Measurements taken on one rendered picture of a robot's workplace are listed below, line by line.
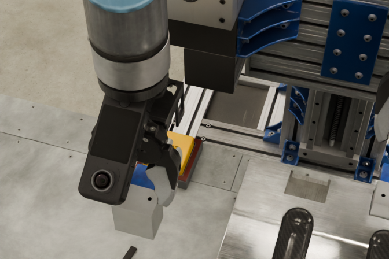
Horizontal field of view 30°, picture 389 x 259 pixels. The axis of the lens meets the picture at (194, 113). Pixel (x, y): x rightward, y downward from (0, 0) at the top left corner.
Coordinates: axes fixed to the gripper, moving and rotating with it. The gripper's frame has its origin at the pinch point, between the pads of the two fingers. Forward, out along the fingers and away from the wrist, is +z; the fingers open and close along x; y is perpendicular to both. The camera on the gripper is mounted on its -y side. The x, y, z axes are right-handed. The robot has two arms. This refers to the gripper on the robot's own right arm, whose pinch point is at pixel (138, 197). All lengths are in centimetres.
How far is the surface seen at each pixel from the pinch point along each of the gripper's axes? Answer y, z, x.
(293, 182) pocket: 13.8, 8.6, -16.3
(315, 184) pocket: 13.8, 8.0, -19.1
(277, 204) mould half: 8.0, 6.1, -15.3
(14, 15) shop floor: 115, 95, 96
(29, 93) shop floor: 84, 95, 75
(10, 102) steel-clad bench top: 20.1, 15.1, 30.5
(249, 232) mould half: 3.2, 6.4, -12.9
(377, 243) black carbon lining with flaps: 6.4, 6.5, -28.2
